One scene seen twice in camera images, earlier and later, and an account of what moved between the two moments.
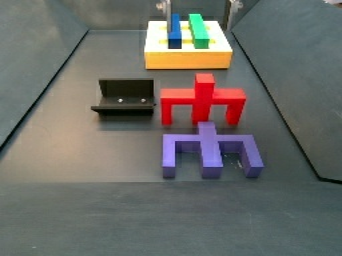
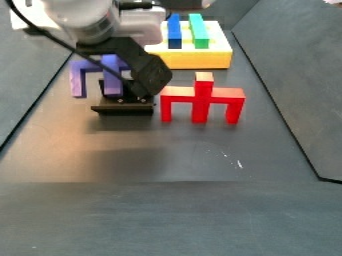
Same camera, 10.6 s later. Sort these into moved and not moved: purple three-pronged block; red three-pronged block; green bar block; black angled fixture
Moved: purple three-pronged block
Not moved: green bar block; red three-pronged block; black angled fixture
